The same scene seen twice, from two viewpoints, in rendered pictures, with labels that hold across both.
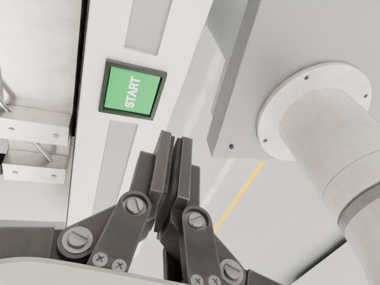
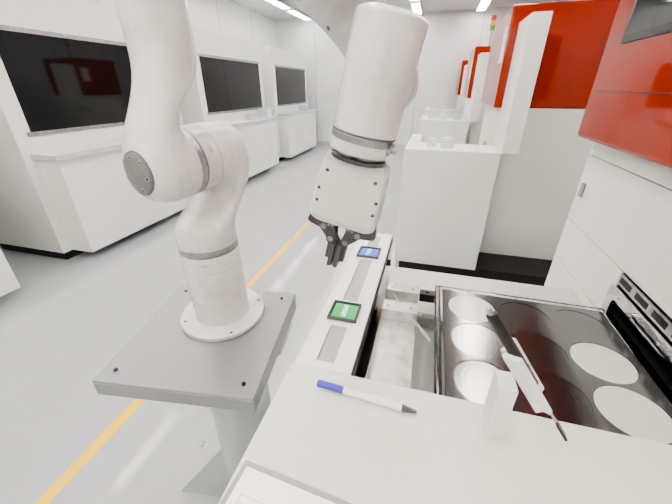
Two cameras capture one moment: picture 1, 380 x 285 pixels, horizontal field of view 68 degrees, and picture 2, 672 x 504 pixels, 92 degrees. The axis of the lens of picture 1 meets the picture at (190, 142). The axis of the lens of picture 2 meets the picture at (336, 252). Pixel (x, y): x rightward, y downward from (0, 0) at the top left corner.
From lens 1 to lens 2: 0.38 m
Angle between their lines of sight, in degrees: 22
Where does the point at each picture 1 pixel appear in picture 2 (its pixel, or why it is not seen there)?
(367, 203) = (228, 246)
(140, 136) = (341, 294)
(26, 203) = (417, 279)
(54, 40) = (385, 349)
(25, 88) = (403, 330)
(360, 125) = (211, 292)
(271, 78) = (254, 334)
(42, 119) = (394, 313)
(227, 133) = (284, 305)
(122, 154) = (351, 288)
